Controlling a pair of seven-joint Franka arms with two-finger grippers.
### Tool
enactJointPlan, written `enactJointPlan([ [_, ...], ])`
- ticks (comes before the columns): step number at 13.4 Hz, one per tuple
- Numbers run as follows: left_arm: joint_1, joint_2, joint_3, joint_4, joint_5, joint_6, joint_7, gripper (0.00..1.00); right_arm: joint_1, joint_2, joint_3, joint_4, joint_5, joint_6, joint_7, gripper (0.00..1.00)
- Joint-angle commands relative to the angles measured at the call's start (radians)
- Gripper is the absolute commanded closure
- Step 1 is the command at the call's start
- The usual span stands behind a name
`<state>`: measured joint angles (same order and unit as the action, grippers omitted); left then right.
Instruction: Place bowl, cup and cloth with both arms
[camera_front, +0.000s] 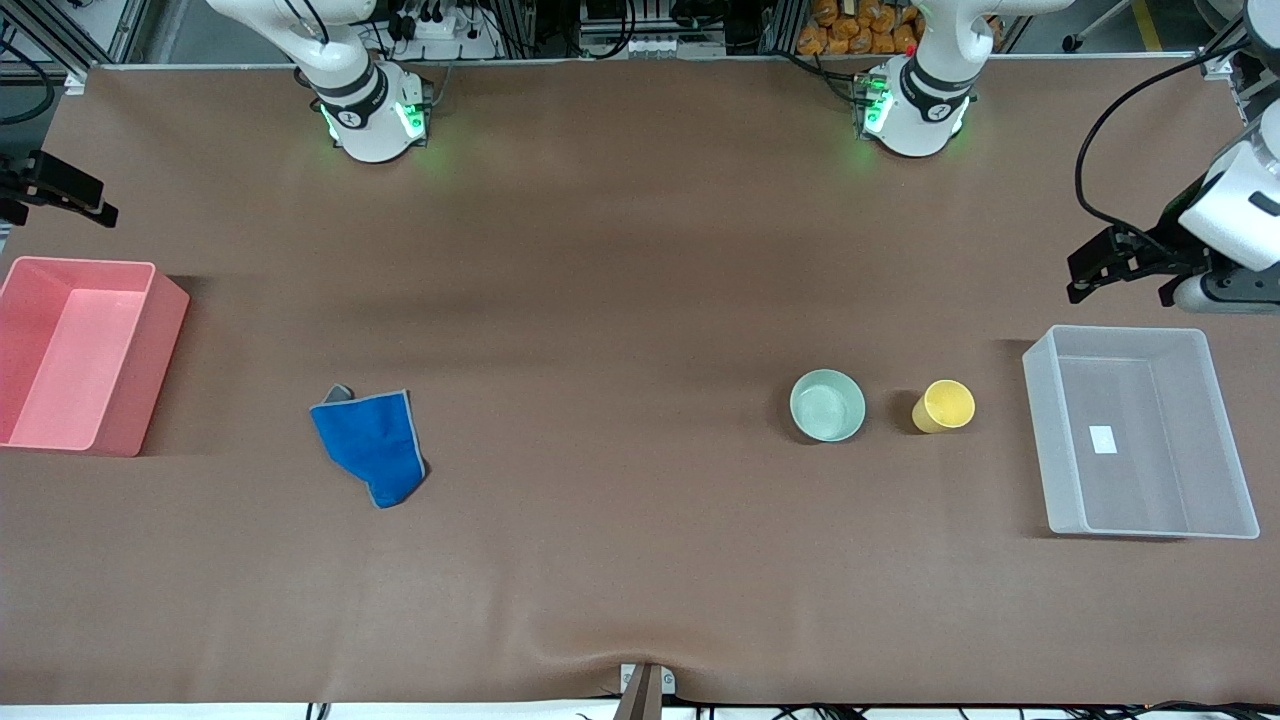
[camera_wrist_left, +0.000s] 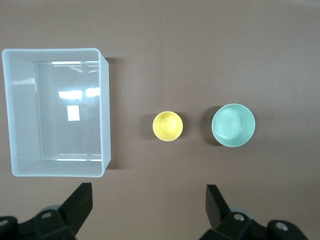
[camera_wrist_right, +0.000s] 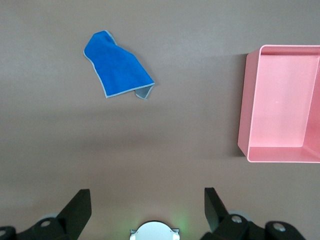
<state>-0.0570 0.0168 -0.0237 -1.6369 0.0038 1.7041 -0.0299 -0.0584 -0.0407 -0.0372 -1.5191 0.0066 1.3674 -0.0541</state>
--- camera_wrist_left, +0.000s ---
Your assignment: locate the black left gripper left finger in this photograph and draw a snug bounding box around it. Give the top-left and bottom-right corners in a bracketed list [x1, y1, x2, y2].
[18, 182, 94, 240]

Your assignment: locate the green bowl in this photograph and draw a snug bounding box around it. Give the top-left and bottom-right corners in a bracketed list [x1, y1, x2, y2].
[211, 103, 257, 148]

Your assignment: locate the clear plastic bin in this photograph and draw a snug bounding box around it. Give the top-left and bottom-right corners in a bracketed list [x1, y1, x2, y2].
[1, 47, 112, 178]

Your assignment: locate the yellow cup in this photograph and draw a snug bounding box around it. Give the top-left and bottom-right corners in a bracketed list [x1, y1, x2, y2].
[152, 110, 184, 143]

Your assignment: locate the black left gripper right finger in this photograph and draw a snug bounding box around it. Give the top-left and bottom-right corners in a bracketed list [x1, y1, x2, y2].
[201, 184, 270, 240]

